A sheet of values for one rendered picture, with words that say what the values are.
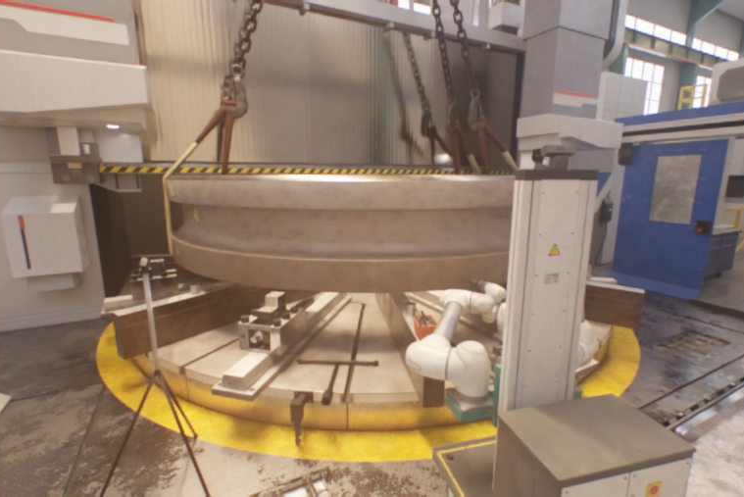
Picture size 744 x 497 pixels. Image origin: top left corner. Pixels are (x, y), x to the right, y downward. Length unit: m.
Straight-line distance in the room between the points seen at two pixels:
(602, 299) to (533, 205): 2.87
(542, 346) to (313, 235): 1.96
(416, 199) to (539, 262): 1.43
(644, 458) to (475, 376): 0.62
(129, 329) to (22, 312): 2.53
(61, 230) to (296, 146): 2.97
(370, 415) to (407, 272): 1.07
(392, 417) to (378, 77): 5.02
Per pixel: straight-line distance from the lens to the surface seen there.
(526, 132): 6.64
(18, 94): 3.69
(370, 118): 6.15
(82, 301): 5.80
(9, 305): 5.96
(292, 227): 3.10
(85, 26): 4.15
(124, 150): 4.54
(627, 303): 4.32
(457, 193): 2.96
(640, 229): 7.31
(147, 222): 8.19
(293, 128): 5.67
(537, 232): 1.58
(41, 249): 5.33
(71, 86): 3.64
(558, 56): 6.72
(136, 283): 4.62
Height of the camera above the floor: 1.75
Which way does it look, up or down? 11 degrees down
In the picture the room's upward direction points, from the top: straight up
